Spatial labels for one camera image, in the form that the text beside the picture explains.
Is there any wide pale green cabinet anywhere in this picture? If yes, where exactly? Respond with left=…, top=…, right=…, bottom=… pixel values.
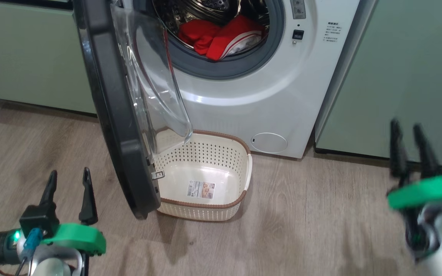
left=315, top=0, right=442, bottom=168

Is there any round drain filter cover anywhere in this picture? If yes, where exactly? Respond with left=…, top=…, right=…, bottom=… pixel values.
left=250, top=132, right=288, bottom=154

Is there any cream perforated laundry basket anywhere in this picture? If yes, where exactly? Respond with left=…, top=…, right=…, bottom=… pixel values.
left=153, top=130, right=253, bottom=222

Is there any black warning text label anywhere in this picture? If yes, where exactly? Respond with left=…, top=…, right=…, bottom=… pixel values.
left=323, top=21, right=341, bottom=43

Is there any grey rubber door gasket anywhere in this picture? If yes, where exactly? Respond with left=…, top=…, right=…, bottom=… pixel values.
left=163, top=0, right=286, bottom=81

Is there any steel washer drum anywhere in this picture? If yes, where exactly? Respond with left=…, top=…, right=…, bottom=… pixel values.
left=153, top=0, right=271, bottom=50

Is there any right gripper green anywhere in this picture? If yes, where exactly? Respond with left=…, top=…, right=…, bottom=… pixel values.
left=388, top=119, right=442, bottom=210

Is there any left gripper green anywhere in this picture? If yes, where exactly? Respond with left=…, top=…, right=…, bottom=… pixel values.
left=39, top=167, right=107, bottom=256

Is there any basket product label sticker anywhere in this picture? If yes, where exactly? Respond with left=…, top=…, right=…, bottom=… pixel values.
left=185, top=181, right=215, bottom=200

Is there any blue cable connector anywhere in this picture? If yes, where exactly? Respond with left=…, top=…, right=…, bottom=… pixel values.
left=23, top=228, right=43, bottom=260

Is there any red jersey with white trim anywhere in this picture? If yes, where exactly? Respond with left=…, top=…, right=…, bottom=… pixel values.
left=206, top=15, right=266, bottom=61

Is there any grey detergent info plate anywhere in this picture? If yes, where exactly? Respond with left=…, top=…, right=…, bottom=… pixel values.
left=290, top=0, right=307, bottom=20

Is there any black-rimmed glass washer door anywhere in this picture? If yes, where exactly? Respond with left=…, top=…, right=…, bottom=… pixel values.
left=72, top=0, right=193, bottom=220

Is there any white front-load washing machine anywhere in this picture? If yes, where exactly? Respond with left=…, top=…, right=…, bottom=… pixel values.
left=121, top=0, right=360, bottom=159

